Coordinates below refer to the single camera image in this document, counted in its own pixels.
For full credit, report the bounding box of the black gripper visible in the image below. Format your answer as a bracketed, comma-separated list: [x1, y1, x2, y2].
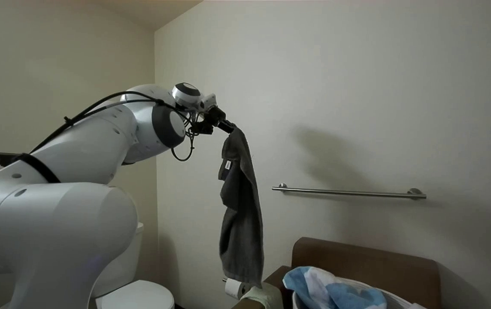
[190, 93, 239, 137]

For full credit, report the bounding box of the gray towel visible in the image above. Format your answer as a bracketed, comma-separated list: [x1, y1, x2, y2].
[217, 125, 267, 288]

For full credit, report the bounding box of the metal towel bar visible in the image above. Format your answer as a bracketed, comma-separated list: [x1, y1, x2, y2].
[272, 182, 430, 203]

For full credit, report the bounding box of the blue and white towel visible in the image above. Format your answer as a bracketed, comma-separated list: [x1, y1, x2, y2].
[282, 264, 389, 309]

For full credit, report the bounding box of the toilet paper roll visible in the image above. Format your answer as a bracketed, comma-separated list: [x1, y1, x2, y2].
[222, 276, 246, 300]

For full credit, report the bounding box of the pale green cloth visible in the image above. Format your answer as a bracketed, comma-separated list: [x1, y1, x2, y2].
[238, 281, 286, 309]

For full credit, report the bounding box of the white toilet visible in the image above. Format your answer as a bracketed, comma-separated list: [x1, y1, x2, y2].
[92, 221, 178, 309]

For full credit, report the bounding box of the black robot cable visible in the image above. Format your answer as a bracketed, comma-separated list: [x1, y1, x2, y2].
[30, 89, 198, 163]

